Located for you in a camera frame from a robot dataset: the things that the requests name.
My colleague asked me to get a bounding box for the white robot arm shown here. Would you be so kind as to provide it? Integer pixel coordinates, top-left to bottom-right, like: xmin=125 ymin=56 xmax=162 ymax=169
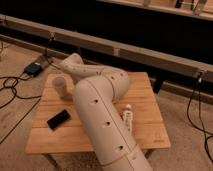
xmin=60 ymin=53 xmax=153 ymax=171

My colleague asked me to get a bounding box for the white bottle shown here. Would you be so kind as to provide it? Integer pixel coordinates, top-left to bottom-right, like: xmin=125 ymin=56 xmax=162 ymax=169
xmin=123 ymin=104 xmax=133 ymax=132

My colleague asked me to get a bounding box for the translucent plastic cup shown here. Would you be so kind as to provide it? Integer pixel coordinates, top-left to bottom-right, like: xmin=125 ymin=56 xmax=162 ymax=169
xmin=52 ymin=77 xmax=68 ymax=98

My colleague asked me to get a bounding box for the black phone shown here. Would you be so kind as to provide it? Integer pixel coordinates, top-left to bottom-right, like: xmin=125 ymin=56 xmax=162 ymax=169
xmin=47 ymin=110 xmax=71 ymax=130

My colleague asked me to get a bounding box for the wooden table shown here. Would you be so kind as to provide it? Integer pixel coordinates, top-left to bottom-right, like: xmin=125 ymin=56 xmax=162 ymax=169
xmin=26 ymin=72 xmax=171 ymax=154

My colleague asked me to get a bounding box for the black power adapter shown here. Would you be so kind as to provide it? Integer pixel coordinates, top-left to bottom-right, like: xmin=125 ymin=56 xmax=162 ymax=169
xmin=24 ymin=63 xmax=42 ymax=76

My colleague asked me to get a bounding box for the long wooden beam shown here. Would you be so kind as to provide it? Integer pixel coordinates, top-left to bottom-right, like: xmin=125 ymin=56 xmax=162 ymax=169
xmin=0 ymin=14 xmax=213 ymax=83

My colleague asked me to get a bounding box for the black cable right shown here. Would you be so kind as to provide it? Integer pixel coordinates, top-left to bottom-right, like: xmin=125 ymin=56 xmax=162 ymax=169
xmin=186 ymin=74 xmax=213 ymax=164

